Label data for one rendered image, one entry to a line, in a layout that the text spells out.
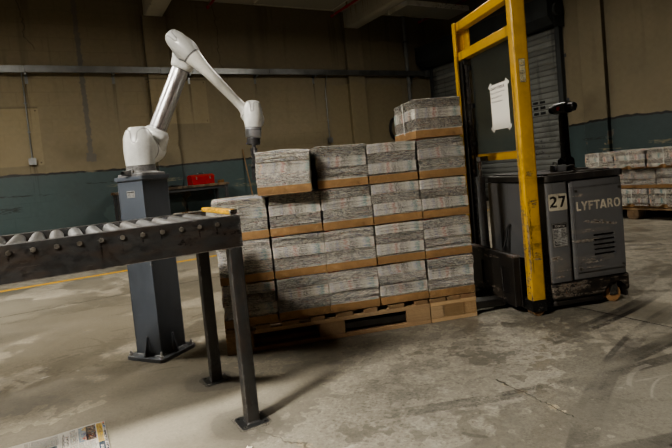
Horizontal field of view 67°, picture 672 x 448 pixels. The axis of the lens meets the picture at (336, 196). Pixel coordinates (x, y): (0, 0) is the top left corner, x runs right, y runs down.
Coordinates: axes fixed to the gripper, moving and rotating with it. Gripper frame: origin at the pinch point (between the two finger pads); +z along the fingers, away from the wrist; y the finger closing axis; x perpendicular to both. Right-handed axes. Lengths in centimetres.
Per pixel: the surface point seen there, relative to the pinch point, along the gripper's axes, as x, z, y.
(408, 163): -86, -4, -18
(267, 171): -6.0, -1.0, -24.3
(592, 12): -548, -248, 428
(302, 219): -24.6, 25.4, -18.0
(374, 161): -66, -6, -17
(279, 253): -11.6, 43.3, -18.9
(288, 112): -90, -125, 713
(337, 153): -44.9, -10.2, -17.2
